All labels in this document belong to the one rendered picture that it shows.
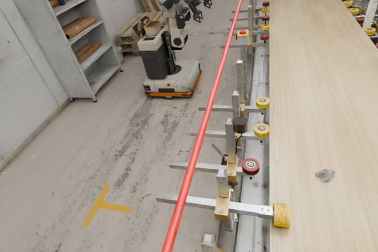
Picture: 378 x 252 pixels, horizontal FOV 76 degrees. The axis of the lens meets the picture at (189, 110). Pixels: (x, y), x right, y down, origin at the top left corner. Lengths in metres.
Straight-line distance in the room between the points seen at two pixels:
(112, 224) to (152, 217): 0.33
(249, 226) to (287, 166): 0.36
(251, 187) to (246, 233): 0.26
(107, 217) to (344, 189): 1.80
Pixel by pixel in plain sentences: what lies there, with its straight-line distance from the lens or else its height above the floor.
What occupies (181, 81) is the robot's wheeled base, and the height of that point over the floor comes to 0.27.
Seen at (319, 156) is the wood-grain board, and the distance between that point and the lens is 1.29.
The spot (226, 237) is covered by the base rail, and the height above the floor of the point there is 0.70.
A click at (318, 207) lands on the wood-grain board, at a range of 1.12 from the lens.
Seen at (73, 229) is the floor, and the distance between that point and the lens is 2.44.
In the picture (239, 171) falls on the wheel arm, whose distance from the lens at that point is 1.23.
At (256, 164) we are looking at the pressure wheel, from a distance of 1.20.
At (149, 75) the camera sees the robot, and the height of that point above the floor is 0.37.
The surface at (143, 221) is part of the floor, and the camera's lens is 2.20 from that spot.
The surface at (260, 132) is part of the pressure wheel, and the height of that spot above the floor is 0.91.
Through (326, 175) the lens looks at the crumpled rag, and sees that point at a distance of 1.21.
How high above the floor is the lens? 1.84
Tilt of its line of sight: 37 degrees down
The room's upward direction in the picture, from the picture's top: 12 degrees counter-clockwise
